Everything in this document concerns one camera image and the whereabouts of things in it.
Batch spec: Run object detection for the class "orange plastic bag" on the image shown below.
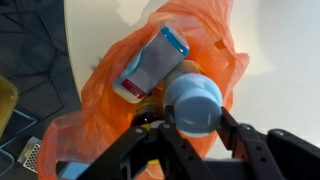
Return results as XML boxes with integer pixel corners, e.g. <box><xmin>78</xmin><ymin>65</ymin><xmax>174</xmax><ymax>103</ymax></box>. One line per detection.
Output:
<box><xmin>36</xmin><ymin>0</ymin><xmax>250</xmax><ymax>180</ymax></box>

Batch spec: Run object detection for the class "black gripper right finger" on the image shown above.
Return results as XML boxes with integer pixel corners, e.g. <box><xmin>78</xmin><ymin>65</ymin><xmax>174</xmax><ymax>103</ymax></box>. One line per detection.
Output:
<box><xmin>218</xmin><ymin>107</ymin><xmax>320</xmax><ymax>180</ymax></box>

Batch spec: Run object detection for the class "white bottle orange label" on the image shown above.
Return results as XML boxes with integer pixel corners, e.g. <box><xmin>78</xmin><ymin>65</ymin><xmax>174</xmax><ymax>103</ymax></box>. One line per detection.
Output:
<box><xmin>162</xmin><ymin>59</ymin><xmax>224</xmax><ymax>138</ymax></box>

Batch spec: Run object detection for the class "perforated metal block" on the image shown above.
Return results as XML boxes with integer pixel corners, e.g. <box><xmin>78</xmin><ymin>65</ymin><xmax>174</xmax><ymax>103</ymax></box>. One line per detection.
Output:
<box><xmin>16</xmin><ymin>135</ymin><xmax>43</xmax><ymax>174</ymax></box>

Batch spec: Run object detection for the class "yellow translucent tray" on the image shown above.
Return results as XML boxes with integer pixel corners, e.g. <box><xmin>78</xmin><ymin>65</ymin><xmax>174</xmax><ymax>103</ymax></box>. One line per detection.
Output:
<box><xmin>0</xmin><ymin>74</ymin><xmax>20</xmax><ymax>138</ymax></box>

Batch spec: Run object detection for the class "flat light blue piece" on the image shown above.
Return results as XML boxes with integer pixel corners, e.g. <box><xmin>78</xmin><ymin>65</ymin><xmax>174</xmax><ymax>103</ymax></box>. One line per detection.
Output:
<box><xmin>58</xmin><ymin>161</ymin><xmax>89</xmax><ymax>180</ymax></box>

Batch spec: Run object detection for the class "brown bottle yellow cap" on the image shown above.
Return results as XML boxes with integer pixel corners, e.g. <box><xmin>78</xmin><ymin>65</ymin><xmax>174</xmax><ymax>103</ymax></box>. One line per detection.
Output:
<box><xmin>130</xmin><ymin>87</ymin><xmax>167</xmax><ymax>133</ymax></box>

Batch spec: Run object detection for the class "blue mentos container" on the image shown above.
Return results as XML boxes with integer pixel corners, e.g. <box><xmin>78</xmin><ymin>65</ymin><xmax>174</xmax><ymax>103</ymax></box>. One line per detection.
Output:
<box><xmin>112</xmin><ymin>22</ymin><xmax>190</xmax><ymax>104</ymax></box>

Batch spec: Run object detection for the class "blue rimmed dark tray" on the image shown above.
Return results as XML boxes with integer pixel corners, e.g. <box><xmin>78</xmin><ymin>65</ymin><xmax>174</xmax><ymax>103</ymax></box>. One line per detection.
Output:
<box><xmin>0</xmin><ymin>106</ymin><xmax>38</xmax><ymax>168</ymax></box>

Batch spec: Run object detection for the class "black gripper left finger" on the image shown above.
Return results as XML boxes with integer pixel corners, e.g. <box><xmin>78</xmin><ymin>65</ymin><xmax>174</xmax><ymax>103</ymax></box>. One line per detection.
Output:
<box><xmin>78</xmin><ymin>105</ymin><xmax>214</xmax><ymax>180</ymax></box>

